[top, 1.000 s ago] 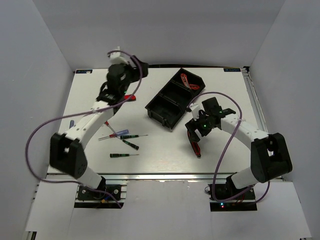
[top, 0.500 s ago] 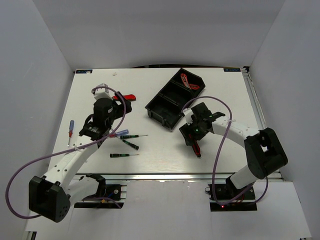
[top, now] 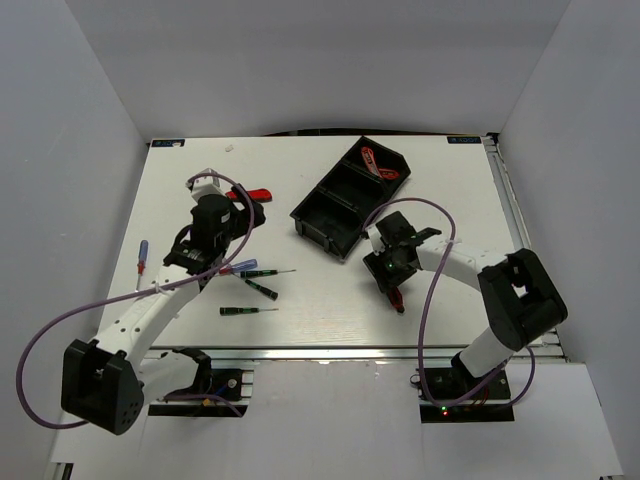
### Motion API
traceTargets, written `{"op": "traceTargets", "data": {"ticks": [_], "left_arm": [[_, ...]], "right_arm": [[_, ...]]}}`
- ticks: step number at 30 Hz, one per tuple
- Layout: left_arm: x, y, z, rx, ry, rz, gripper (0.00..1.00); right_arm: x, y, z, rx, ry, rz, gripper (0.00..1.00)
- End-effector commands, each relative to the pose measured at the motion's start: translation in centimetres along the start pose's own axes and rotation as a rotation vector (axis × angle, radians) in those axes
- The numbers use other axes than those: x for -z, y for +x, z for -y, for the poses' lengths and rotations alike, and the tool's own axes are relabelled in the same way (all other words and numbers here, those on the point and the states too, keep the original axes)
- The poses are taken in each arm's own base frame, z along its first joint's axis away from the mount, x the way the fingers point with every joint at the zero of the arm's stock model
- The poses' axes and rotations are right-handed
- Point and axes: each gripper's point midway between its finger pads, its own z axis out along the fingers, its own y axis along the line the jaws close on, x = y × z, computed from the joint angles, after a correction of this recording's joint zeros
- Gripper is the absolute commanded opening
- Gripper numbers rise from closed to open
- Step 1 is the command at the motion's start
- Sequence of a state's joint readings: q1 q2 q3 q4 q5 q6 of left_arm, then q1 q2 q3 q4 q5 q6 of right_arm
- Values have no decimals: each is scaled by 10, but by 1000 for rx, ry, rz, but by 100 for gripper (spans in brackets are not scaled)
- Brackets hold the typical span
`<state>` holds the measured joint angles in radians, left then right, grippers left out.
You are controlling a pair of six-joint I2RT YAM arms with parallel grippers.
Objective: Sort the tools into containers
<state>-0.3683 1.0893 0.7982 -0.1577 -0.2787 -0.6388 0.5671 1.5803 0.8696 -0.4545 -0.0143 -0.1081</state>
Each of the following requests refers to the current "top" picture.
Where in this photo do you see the blue red screwdriver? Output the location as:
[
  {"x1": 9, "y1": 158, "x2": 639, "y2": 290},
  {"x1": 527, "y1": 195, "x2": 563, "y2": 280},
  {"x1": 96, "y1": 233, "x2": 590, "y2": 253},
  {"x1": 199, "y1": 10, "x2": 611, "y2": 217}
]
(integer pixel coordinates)
[
  {"x1": 217, "y1": 259, "x2": 258, "y2": 276},
  {"x1": 135, "y1": 240, "x2": 149, "y2": 291}
]

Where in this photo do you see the green black precision screwdriver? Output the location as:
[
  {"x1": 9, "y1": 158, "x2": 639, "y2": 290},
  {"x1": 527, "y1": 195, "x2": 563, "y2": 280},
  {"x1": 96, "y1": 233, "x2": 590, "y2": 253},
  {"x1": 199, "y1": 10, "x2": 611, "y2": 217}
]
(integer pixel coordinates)
[
  {"x1": 239, "y1": 269, "x2": 295, "y2": 279},
  {"x1": 244, "y1": 279, "x2": 279, "y2": 301},
  {"x1": 219, "y1": 307, "x2": 277, "y2": 316}
]

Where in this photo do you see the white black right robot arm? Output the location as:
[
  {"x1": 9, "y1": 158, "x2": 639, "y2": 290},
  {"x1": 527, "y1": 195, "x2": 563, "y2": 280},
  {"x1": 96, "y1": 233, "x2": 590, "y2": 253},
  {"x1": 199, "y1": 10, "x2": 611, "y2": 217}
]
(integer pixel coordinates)
[{"x1": 363, "y1": 212, "x2": 568, "y2": 399}]

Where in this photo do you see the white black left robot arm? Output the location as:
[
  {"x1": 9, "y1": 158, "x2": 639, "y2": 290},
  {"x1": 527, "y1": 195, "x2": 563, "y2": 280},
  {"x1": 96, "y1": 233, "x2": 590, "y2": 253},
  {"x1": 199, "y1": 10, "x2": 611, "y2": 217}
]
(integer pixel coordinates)
[{"x1": 61, "y1": 194, "x2": 265, "y2": 435}]

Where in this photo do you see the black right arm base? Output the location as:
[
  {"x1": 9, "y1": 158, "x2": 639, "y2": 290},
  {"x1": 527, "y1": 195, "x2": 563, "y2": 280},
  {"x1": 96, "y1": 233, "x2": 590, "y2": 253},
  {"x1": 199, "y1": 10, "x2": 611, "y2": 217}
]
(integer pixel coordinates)
[{"x1": 409, "y1": 367, "x2": 515, "y2": 424}]

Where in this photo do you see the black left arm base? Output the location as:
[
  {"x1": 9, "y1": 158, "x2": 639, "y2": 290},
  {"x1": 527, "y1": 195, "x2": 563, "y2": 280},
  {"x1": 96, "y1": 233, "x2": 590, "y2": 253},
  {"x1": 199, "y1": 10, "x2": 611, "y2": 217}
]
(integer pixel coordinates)
[{"x1": 139, "y1": 347, "x2": 254, "y2": 418}]

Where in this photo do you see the black three-compartment bin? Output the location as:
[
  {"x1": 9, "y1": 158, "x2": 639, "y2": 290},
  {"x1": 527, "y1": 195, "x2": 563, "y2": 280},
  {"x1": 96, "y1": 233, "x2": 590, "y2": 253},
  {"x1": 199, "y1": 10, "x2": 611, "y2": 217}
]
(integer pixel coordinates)
[{"x1": 290, "y1": 136, "x2": 411, "y2": 260}]

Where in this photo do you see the blue table label left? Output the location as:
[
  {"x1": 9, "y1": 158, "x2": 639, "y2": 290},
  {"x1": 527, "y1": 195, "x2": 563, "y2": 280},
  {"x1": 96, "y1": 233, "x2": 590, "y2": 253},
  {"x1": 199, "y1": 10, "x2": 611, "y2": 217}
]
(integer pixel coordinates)
[{"x1": 150, "y1": 139, "x2": 186, "y2": 148}]

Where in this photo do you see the blue table label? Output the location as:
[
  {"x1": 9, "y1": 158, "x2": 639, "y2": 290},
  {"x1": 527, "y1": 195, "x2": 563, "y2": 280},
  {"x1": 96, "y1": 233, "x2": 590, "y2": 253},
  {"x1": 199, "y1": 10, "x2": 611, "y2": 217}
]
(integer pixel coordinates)
[
  {"x1": 150, "y1": 139, "x2": 186, "y2": 148},
  {"x1": 446, "y1": 135, "x2": 482, "y2": 145}
]

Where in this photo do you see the blue table label right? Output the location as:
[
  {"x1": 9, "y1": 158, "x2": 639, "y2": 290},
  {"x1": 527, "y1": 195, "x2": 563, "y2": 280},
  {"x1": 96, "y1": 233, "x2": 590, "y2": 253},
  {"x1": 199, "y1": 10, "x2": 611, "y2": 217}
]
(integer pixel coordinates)
[{"x1": 446, "y1": 135, "x2": 482, "y2": 145}]

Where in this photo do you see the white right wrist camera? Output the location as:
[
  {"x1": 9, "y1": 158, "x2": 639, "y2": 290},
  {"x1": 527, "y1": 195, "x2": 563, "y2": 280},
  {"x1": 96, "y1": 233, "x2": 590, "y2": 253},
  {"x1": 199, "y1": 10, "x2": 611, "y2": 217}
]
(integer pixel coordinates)
[{"x1": 362, "y1": 225, "x2": 385, "y2": 255}]

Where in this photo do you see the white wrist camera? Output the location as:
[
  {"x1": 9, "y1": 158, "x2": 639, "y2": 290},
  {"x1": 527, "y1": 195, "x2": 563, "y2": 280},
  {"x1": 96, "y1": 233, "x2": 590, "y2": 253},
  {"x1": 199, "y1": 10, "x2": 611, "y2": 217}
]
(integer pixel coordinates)
[
  {"x1": 185, "y1": 168, "x2": 224, "y2": 202},
  {"x1": 362, "y1": 225, "x2": 385, "y2": 255}
]

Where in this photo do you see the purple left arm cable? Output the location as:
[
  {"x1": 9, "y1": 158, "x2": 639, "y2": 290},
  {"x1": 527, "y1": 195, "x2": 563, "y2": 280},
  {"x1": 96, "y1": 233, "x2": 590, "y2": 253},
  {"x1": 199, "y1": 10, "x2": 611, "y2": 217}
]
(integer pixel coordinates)
[{"x1": 17, "y1": 169, "x2": 256, "y2": 431}]

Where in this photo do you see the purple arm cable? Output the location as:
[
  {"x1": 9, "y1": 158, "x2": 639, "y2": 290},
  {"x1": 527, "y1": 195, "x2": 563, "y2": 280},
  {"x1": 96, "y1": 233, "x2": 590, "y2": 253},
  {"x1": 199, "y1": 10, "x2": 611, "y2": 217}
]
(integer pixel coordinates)
[
  {"x1": 360, "y1": 197, "x2": 539, "y2": 407},
  {"x1": 17, "y1": 169, "x2": 256, "y2": 431}
]

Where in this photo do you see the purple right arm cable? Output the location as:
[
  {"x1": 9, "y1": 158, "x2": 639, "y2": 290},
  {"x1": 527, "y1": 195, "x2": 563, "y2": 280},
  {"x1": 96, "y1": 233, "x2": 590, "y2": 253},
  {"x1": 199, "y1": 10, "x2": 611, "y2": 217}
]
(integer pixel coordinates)
[{"x1": 360, "y1": 197, "x2": 539, "y2": 407}]

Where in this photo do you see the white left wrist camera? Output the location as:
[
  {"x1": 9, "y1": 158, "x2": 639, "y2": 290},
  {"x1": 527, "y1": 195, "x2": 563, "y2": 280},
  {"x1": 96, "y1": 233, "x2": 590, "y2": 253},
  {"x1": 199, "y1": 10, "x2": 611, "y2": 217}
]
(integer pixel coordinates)
[{"x1": 185, "y1": 168, "x2": 224, "y2": 202}]

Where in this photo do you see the aluminium table edge rail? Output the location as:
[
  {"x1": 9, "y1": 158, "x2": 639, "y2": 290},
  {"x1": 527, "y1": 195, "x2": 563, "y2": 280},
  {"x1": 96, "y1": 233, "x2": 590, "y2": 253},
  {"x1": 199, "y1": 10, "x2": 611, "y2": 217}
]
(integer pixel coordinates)
[{"x1": 482, "y1": 133, "x2": 566, "y2": 362}]

